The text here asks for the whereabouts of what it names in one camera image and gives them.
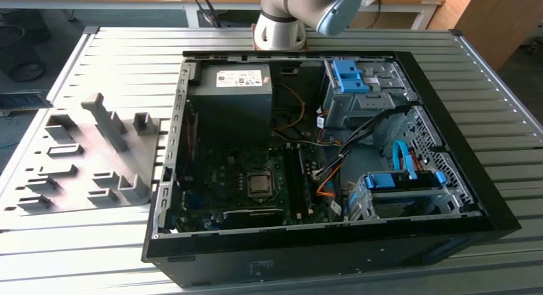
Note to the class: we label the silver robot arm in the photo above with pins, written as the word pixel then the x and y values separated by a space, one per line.
pixel 280 28

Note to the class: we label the black RAM slot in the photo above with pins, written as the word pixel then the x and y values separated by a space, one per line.
pixel 291 180

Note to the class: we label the silver CPU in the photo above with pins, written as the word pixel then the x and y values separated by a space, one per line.
pixel 259 184

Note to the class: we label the grey power supply unit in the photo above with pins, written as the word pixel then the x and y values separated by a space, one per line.
pixel 231 110

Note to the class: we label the metal CPU socket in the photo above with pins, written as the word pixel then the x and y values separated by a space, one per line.
pixel 259 198

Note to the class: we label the green motherboard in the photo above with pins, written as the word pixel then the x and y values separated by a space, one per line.
pixel 220 187

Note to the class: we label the black graphics card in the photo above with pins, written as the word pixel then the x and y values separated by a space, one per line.
pixel 252 217

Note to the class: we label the blue plastic drive latch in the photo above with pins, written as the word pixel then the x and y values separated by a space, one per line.
pixel 348 77

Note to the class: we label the hard disk in blue carrier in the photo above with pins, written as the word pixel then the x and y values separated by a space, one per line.
pixel 383 180

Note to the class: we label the silver disk bay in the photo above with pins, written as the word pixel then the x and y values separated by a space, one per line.
pixel 407 199

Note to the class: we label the black PC case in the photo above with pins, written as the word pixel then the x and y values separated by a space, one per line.
pixel 296 260

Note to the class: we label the grey parts rack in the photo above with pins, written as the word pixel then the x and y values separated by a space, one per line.
pixel 105 168

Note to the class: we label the wooden cabinet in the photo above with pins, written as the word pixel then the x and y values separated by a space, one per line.
pixel 500 21

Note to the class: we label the black wheeled chair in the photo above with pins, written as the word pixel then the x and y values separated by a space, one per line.
pixel 21 47

